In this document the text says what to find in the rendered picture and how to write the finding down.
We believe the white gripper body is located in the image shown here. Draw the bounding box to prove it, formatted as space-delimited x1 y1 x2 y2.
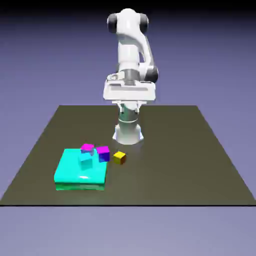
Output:
102 79 157 105

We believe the small magenta cube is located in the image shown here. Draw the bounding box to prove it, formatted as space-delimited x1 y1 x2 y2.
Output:
96 145 111 163
80 143 95 156

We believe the small yellow cube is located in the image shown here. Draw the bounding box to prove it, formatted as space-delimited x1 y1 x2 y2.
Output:
112 150 127 165

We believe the small cyan cube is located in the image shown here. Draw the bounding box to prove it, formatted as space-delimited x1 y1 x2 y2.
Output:
78 153 93 171

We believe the large cyan box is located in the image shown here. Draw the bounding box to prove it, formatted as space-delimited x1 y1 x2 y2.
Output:
53 148 109 191

